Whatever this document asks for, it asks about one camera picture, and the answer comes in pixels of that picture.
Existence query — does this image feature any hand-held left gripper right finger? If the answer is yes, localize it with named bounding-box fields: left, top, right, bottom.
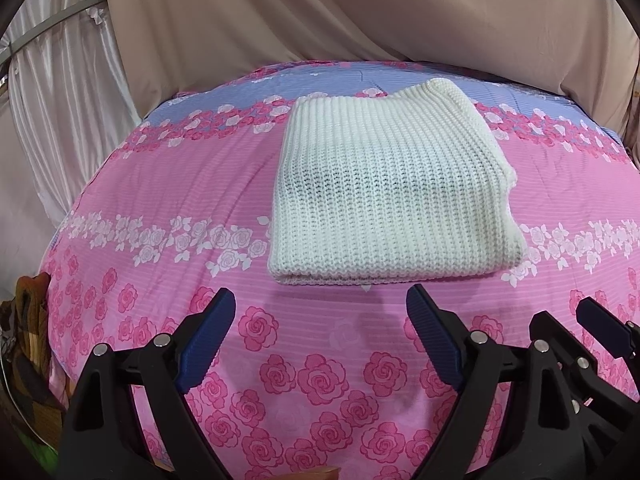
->
left=405, top=283, right=603, bottom=480

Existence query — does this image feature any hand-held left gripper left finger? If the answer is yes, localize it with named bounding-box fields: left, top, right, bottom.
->
left=60, top=287, right=237, bottom=480

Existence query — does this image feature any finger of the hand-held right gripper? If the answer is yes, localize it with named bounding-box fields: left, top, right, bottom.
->
left=529, top=311, right=640, bottom=480
left=575, top=297, right=640, bottom=362

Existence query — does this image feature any white knit sweater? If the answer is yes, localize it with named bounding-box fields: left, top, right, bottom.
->
left=267, top=78, right=529, bottom=288

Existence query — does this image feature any person's left hand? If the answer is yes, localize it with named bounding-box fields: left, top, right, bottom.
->
left=281, top=466, right=344, bottom=480

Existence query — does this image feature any pink floral bed sheet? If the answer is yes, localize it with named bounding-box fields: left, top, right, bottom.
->
left=37, top=59, right=640, bottom=480

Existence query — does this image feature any brown patterned cloth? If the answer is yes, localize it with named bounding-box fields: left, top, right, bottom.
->
left=0, top=270, right=70, bottom=448

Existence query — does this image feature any white satin curtain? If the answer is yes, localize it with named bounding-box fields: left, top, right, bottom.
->
left=0, top=0, right=146, bottom=223

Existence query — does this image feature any beige cloth backdrop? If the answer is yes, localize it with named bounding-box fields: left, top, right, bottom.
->
left=0, top=0, right=640, bottom=301

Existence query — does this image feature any metal curtain rod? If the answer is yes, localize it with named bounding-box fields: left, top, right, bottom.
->
left=0, top=0, right=109, bottom=67

